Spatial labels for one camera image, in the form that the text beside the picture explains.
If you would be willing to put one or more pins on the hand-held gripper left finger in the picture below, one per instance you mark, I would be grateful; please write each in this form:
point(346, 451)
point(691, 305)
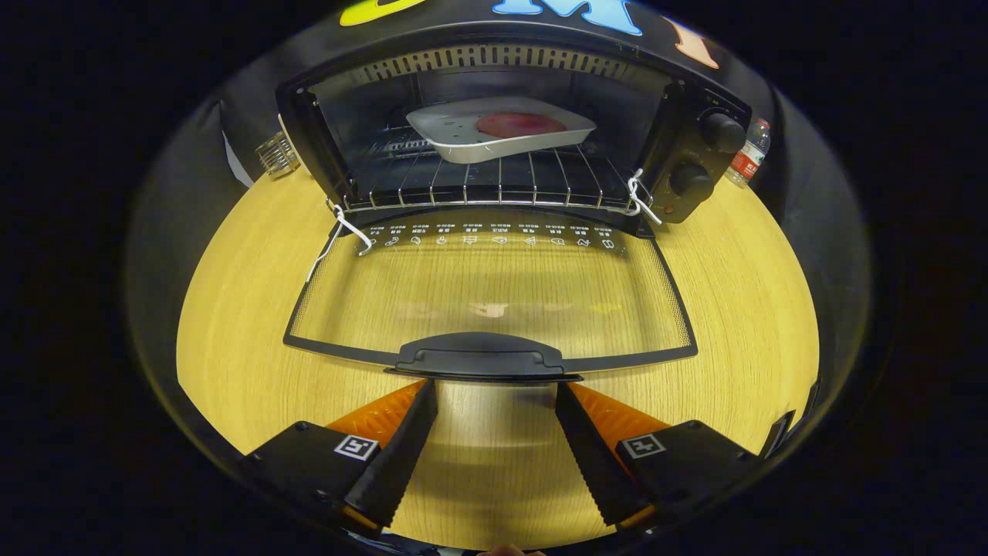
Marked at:
point(401, 455)

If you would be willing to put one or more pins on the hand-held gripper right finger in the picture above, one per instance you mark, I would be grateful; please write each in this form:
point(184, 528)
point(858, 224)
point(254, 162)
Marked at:
point(590, 455)

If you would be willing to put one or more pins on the black toaster oven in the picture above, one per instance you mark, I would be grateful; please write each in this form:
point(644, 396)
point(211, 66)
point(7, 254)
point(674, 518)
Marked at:
point(482, 357)

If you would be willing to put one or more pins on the white square food plate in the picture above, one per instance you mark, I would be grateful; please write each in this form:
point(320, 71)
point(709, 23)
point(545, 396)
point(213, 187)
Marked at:
point(463, 147)

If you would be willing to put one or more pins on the pink ham slice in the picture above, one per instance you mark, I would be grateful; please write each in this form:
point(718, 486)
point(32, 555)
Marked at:
point(521, 125)

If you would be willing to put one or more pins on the red label water bottle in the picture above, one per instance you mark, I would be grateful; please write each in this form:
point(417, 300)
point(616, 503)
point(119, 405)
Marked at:
point(747, 162)

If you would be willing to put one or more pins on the black backdrop cloth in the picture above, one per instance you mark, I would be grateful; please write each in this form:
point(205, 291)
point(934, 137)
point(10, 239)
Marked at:
point(810, 193)

